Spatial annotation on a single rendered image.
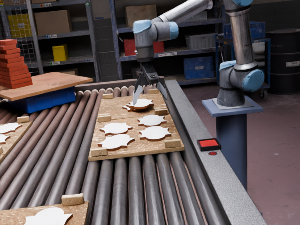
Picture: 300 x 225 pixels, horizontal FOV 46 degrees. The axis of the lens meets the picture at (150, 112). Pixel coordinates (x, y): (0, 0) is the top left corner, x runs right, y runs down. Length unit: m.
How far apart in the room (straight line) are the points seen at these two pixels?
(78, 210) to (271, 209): 1.87
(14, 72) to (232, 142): 1.30
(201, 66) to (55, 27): 2.50
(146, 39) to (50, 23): 4.71
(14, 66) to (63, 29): 3.94
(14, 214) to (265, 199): 2.05
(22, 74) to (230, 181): 1.48
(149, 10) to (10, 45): 3.95
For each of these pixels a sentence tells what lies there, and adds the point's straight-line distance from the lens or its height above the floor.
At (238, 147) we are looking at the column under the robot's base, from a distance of 2.00.
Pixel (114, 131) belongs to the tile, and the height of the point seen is 0.95.
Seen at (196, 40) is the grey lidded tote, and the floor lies 0.79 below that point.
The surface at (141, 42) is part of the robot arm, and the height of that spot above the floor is 1.29.
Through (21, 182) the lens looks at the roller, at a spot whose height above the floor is 0.91.
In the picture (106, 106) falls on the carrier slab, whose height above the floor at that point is 0.94.
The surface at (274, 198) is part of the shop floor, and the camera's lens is 2.79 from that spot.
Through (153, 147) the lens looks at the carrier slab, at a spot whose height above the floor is 0.94.
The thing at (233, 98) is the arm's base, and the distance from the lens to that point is 1.91.
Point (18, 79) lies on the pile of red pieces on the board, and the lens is 2.19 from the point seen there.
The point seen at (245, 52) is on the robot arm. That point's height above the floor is 1.18.
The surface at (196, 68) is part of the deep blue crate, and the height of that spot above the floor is 0.31.
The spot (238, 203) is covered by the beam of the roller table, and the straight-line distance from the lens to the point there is 0.99.
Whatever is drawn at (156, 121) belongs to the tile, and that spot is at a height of 0.95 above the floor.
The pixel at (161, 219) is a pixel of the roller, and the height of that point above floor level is 0.91.
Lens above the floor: 1.44
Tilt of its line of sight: 17 degrees down
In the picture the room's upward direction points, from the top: 6 degrees counter-clockwise
